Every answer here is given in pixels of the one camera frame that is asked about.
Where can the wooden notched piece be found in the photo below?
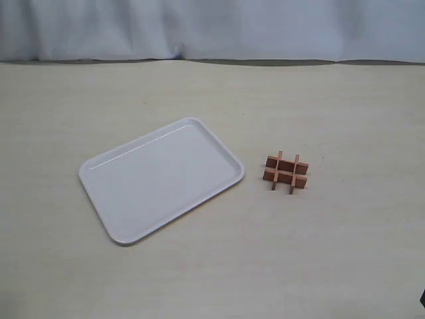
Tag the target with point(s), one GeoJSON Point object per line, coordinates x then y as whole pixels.
{"type": "Point", "coordinates": [285, 165]}
{"type": "Point", "coordinates": [294, 174]}
{"type": "Point", "coordinates": [276, 170]}
{"type": "Point", "coordinates": [285, 177]}

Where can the white plastic tray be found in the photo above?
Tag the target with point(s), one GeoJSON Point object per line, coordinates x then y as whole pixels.
{"type": "Point", "coordinates": [139, 187]}

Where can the white backdrop cloth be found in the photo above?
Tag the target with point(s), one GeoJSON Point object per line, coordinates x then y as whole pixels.
{"type": "Point", "coordinates": [218, 30]}

